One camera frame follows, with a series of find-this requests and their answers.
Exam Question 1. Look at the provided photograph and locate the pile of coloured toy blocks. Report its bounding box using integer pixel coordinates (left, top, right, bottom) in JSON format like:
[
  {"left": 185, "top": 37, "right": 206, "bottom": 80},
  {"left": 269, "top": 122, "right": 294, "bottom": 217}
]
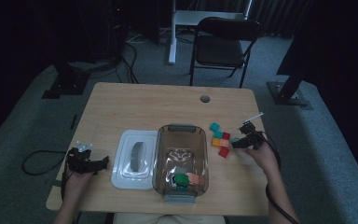
[{"left": 209, "top": 121, "right": 241, "bottom": 159}]

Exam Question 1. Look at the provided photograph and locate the black flat stand base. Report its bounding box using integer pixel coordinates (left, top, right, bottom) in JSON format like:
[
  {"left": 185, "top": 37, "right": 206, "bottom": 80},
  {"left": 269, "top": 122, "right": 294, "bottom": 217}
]
[{"left": 41, "top": 60, "right": 91, "bottom": 100}]

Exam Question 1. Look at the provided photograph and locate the green toy block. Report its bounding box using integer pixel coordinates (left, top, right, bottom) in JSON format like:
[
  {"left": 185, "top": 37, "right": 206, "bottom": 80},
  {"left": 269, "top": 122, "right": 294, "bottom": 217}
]
[{"left": 173, "top": 173, "right": 190, "bottom": 187}]

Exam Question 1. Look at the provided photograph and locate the black stand with slanted post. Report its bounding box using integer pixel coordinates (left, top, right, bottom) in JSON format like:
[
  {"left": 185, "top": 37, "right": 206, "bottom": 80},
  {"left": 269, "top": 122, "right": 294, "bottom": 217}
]
[{"left": 267, "top": 36, "right": 315, "bottom": 110}]

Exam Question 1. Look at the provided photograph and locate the white container lid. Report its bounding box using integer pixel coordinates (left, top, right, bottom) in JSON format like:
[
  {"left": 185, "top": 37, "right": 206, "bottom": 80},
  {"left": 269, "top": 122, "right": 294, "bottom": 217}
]
[{"left": 110, "top": 129, "right": 158, "bottom": 190}]

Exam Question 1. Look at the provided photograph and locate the red toy block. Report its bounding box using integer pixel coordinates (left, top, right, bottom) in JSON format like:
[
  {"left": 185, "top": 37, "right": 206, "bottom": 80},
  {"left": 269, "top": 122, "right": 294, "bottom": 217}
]
[{"left": 218, "top": 146, "right": 231, "bottom": 159}]

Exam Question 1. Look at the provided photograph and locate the person's right hand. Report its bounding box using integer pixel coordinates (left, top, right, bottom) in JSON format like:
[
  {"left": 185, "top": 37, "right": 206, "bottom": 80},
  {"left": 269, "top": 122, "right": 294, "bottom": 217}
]
[{"left": 245, "top": 146, "right": 279, "bottom": 175}]

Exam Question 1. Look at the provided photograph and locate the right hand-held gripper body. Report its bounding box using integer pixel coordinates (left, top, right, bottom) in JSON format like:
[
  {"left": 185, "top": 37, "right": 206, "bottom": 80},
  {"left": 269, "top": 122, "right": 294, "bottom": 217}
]
[{"left": 238, "top": 112, "right": 265, "bottom": 150}]

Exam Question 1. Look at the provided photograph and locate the dark equipment rack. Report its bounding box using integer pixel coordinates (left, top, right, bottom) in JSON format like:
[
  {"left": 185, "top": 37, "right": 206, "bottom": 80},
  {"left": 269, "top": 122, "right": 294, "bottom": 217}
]
[{"left": 105, "top": 0, "right": 129, "bottom": 60}]

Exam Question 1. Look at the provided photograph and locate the left hand-held gripper cable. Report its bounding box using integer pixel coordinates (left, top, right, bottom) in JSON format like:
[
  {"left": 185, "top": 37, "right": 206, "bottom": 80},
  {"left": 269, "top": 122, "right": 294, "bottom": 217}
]
[{"left": 60, "top": 161, "right": 73, "bottom": 202}]

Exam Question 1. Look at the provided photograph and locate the person's left hand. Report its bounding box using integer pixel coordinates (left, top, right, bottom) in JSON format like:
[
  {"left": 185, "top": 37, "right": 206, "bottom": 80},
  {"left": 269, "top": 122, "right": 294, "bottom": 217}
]
[{"left": 63, "top": 171, "right": 95, "bottom": 200}]

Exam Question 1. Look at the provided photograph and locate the transparent grey storage box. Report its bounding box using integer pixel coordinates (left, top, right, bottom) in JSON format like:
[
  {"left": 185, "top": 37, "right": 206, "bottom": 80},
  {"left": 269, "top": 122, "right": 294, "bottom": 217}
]
[{"left": 152, "top": 123, "right": 210, "bottom": 203}]

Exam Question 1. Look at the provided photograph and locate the black folding chair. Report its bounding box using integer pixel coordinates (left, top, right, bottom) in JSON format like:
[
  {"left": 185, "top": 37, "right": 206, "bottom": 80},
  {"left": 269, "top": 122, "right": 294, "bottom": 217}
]
[{"left": 188, "top": 17, "right": 262, "bottom": 89}]

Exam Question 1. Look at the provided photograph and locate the black looped cable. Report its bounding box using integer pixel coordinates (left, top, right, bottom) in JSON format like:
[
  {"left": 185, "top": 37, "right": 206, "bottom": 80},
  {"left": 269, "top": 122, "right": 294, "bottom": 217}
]
[{"left": 21, "top": 149, "right": 67, "bottom": 176}]

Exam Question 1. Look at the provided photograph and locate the hand-held gripper cable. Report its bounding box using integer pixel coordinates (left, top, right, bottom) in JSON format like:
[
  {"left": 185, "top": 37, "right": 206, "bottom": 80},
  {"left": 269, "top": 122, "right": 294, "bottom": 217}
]
[
  {"left": 255, "top": 130, "right": 301, "bottom": 224},
  {"left": 60, "top": 161, "right": 73, "bottom": 202}
]

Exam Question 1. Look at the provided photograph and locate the white desk frame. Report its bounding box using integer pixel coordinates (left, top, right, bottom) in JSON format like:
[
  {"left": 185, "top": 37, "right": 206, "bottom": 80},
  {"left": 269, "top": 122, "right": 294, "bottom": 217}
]
[{"left": 167, "top": 0, "right": 253, "bottom": 65}]

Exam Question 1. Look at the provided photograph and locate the right hand-held gripper cable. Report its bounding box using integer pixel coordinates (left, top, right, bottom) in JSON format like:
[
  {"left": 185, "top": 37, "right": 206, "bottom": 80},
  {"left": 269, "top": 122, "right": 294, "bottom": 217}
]
[{"left": 255, "top": 130, "right": 301, "bottom": 224}]

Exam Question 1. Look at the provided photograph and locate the black cable bundle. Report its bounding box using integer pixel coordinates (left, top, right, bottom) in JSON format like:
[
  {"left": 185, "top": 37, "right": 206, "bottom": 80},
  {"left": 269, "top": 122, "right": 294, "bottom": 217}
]
[{"left": 89, "top": 31, "right": 139, "bottom": 84}]

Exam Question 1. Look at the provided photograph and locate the dark pleated curtain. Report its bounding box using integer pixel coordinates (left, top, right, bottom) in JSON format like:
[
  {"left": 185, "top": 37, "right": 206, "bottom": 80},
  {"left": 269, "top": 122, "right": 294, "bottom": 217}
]
[{"left": 199, "top": 0, "right": 311, "bottom": 38}]

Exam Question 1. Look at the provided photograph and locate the white toy car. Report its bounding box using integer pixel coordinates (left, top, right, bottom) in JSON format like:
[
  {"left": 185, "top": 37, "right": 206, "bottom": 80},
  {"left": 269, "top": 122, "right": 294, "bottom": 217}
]
[{"left": 167, "top": 176, "right": 180, "bottom": 190}]

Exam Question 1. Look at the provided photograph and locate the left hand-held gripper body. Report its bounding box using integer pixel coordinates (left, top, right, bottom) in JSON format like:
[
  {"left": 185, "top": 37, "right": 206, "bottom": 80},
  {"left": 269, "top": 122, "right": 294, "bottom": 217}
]
[{"left": 65, "top": 140, "right": 99, "bottom": 175}]

